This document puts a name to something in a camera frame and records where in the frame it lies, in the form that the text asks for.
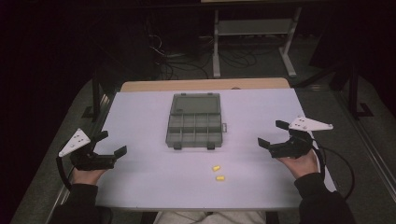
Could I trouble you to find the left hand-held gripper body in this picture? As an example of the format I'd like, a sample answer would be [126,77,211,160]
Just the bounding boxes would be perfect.
[58,127,117,172]

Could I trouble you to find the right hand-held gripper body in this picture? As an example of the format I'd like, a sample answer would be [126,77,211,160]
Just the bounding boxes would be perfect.
[268,115,334,160]

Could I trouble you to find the grey plastic compartment box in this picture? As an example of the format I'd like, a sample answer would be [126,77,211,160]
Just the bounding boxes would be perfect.
[164,92,229,151]

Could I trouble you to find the person's left hand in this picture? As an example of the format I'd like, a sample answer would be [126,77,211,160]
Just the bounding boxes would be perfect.
[72,168,107,187]

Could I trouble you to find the person's right hand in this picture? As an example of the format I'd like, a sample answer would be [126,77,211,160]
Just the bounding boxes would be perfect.
[276,148,320,180]

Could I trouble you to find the black metal stand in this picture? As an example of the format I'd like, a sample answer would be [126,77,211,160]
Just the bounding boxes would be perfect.
[81,69,110,123]
[346,60,375,120]

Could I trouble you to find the wooden table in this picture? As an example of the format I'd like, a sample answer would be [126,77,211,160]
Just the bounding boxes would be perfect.
[120,77,291,93]

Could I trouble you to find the person's light trousers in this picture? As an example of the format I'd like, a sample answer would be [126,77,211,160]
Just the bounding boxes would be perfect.
[153,210,268,224]

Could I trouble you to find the white metal stand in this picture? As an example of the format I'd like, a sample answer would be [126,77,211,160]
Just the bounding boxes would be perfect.
[212,7,303,79]

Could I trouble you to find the aluminium rail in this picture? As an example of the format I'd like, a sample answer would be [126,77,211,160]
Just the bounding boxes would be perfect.
[45,92,111,224]
[334,90,396,203]

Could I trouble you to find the left hand-held gripper black cable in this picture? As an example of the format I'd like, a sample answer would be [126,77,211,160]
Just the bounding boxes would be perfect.
[55,155,73,191]

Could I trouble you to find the hand-held gripper black cable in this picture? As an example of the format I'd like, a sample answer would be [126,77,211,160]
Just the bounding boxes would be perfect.
[55,155,73,191]
[310,136,356,201]

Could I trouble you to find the right hand-held gripper black cable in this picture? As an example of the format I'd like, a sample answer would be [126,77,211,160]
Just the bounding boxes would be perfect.
[310,136,356,201]

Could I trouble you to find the black floor cables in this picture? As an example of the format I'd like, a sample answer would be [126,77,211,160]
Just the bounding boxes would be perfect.
[144,18,210,81]

